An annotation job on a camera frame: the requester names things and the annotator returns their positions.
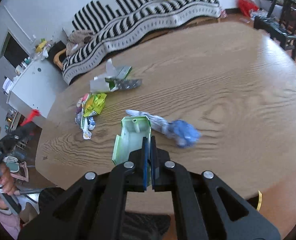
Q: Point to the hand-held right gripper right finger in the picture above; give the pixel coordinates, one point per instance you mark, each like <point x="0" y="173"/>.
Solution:
<point x="153" y="160"/>

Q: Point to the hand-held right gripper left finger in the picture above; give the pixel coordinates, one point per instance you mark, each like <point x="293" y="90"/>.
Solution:
<point x="145" y="165"/>

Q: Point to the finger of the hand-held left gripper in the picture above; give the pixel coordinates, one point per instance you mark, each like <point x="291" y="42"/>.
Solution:
<point x="25" y="131"/>

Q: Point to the green white drink carton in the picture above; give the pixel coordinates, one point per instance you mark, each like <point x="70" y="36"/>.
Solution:
<point x="131" y="140"/>

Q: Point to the person's left forearm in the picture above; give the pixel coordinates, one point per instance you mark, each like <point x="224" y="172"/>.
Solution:
<point x="1" y="217"/>

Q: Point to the person's left hand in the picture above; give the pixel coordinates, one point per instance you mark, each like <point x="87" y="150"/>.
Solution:
<point x="6" y="181"/>

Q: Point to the red plastic object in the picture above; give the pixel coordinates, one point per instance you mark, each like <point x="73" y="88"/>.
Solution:
<point x="33" y="115"/>

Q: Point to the pink small chair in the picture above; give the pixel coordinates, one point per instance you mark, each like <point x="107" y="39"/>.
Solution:
<point x="18" y="167"/>

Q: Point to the blue white crumpled wrapper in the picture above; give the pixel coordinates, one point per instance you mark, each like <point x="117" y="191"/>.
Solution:
<point x="163" y="126"/>

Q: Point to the white cabinet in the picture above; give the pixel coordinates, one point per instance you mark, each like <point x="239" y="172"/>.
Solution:
<point x="30" y="90"/>

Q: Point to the white green sachet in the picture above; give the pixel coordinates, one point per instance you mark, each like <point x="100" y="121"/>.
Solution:
<point x="86" y="129"/>

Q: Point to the pink crumpled wrapper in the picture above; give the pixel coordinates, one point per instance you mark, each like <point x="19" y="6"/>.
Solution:
<point x="80" y="103"/>

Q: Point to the yellow green snack packet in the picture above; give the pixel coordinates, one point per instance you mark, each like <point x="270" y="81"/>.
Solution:
<point x="95" y="103"/>

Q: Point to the silver blister pack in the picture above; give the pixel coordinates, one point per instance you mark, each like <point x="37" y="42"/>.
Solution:
<point x="131" y="83"/>

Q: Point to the dark framed panel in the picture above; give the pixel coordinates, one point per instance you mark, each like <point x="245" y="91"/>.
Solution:
<point x="13" y="51"/>

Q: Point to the wooden sofa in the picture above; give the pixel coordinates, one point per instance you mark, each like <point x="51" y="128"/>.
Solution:
<point x="58" y="56"/>

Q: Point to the yellow toy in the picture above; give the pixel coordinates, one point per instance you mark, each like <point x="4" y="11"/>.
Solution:
<point x="41" y="46"/>

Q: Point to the torn green white carton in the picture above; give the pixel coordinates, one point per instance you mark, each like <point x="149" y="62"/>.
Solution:
<point x="100" y="83"/>

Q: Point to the brown plush toy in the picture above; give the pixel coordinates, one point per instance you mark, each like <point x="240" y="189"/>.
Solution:
<point x="78" y="40"/>

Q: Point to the striped black white sofa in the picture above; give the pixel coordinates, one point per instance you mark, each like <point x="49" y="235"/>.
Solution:
<point x="148" y="27"/>

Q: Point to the black wooden chair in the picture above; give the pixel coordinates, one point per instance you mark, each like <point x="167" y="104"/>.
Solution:
<point x="278" y="31"/>

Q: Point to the red plastic bag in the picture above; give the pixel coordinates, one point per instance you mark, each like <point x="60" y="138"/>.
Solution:
<point x="246" y="5"/>

